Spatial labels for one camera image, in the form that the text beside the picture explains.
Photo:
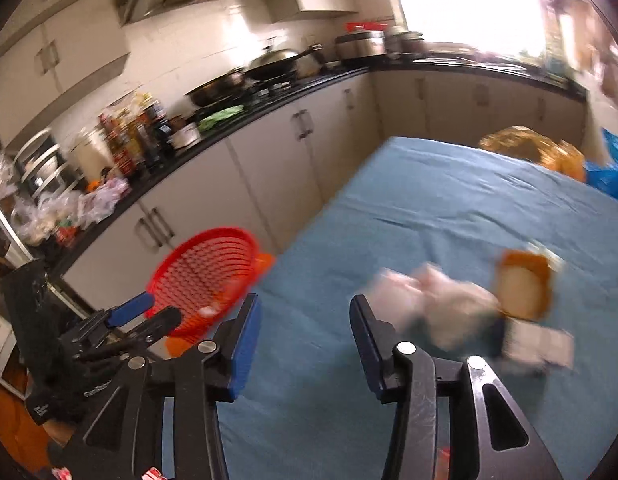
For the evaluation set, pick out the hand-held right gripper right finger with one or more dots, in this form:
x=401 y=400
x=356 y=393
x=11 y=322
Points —
x=369 y=355

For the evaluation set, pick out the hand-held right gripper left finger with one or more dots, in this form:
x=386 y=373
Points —
x=244 y=350

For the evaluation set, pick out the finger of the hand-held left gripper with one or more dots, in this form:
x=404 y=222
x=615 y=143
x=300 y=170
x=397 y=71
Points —
x=131 y=309
x=159 y=322

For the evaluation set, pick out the red plastic basket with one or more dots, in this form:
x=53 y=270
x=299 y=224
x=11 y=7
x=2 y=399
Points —
x=199 y=270

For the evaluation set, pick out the white cloth bundle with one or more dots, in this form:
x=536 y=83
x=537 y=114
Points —
x=459 y=310

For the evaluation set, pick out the yellow cardboard box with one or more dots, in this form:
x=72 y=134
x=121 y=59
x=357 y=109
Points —
x=524 y=287

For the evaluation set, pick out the white crumpled plastic bag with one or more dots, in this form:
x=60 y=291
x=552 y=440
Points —
x=104 y=200

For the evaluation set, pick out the clear plastic bag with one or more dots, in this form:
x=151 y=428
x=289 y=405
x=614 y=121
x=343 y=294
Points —
x=44 y=220

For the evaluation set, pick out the black kitchen countertop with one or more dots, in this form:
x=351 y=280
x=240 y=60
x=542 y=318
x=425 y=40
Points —
x=159 y=184

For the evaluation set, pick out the blue tablecloth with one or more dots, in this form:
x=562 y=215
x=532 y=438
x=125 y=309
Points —
x=389 y=210

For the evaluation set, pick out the red white patterned clothing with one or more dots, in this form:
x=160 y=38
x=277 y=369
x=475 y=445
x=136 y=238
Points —
x=151 y=474

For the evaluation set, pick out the white kettle jug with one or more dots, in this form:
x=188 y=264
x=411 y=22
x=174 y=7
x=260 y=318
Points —
x=89 y=152

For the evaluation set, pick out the row of condiment bottles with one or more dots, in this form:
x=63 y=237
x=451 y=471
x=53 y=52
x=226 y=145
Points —
x=134 y=135

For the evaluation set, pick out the white dish rack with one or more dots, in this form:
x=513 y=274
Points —
x=39 y=160

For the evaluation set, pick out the small white box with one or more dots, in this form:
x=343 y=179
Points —
x=185 y=136

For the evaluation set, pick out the white lower kitchen cabinets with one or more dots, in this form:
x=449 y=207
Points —
x=289 y=160

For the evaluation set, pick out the green cloth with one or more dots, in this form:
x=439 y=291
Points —
x=219 y=117

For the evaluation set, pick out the dark frying pan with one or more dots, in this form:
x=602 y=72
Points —
x=214 y=91

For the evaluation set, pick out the gas stove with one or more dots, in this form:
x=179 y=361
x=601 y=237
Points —
x=261 y=87

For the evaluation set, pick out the yellow plastic bag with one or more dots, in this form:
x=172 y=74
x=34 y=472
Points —
x=519 y=142

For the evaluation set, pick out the black wok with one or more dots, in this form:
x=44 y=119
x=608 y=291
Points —
x=274 y=62

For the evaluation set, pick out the blue plastic bag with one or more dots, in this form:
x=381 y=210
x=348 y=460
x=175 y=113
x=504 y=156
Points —
x=614 y=170

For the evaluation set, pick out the silver rice cooker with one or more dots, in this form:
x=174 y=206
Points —
x=359 y=46

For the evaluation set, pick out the dark cooking pot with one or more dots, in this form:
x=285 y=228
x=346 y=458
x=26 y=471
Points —
x=406 y=42

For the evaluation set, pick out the kitchen window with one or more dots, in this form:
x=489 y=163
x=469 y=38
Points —
x=469 y=0

